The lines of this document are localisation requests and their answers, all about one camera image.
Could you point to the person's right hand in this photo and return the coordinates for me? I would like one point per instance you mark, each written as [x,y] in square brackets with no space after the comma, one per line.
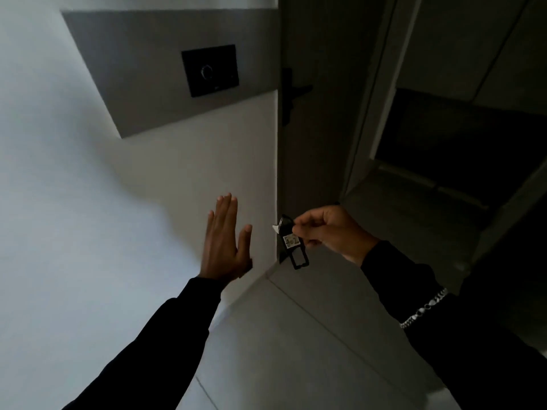
[337,232]

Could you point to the black wall control plate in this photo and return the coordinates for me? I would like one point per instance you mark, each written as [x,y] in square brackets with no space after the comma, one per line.
[210,71]

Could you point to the person's right forearm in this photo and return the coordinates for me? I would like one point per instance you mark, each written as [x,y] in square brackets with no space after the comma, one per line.
[448,337]

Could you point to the person's right thumb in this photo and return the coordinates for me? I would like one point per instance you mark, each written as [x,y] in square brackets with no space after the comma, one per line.
[310,219]

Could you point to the person's left forearm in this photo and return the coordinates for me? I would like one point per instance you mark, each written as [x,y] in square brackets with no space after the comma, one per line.
[162,345]

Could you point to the person's left middle finger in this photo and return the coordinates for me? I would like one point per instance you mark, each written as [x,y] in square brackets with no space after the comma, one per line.
[226,213]

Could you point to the person's left thumb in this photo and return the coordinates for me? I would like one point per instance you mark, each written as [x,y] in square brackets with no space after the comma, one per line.
[245,245]

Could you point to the grey wall panel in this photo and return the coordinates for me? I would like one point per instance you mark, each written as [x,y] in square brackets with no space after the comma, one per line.
[145,72]

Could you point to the person's left hand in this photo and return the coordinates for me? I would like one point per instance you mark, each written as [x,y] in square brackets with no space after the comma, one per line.
[222,251]

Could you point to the dark wooden door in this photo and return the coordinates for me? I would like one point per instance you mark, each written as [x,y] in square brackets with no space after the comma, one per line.
[324,136]

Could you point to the person's left little finger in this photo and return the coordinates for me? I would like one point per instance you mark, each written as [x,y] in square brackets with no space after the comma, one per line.
[210,228]

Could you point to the black key tag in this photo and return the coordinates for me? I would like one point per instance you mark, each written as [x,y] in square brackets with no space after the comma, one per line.
[295,247]

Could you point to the silver key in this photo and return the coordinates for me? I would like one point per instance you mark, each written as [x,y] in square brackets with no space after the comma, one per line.
[277,227]

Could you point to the grey door frame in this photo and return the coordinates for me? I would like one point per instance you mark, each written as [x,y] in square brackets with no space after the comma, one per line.
[376,102]

